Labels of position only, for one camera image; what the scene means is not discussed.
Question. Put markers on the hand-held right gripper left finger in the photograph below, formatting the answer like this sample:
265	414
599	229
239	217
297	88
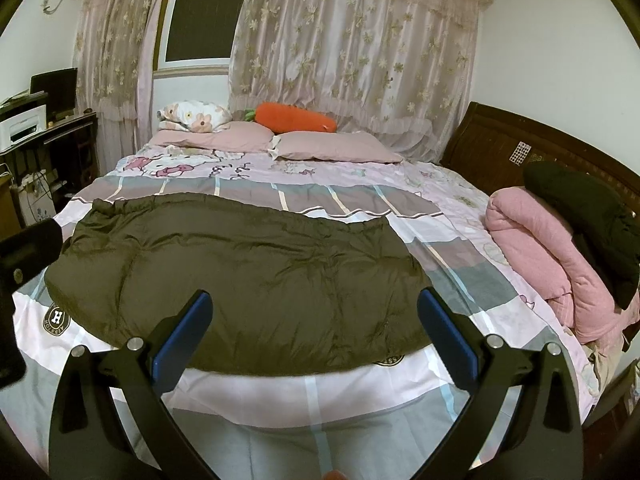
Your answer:
182	340

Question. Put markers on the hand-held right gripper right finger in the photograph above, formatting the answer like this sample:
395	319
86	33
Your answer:
447	337

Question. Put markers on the olive green down jacket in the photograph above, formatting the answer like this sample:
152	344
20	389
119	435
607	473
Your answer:
250	270

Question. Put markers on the white storage box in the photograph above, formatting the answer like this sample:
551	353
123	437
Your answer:
35	202

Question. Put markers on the pink folded blanket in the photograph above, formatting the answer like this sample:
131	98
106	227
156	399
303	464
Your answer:
540	240

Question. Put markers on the dark wooden desk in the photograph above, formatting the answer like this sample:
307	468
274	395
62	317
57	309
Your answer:
70	135

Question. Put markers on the white printer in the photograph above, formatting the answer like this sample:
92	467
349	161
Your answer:
22	120

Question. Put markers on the black monitor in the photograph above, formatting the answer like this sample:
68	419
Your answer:
55	90

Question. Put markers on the black garment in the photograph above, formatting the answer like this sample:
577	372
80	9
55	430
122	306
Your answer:
590	220

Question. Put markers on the sticker sheet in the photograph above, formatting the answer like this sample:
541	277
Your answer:
520	152

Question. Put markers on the pink pillow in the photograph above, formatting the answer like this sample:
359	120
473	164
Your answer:
215	137
330	147

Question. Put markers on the dark wooden headboard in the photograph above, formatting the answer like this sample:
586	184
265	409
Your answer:
480	135

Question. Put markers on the floral lace curtain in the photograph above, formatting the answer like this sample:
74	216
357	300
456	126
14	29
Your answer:
112	60
360	45

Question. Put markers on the floral pillow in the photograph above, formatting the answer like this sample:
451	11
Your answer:
195	114

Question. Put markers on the orange carrot plush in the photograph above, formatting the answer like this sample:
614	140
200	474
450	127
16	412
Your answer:
295	116

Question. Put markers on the dark window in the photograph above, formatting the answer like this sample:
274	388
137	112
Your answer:
210	10

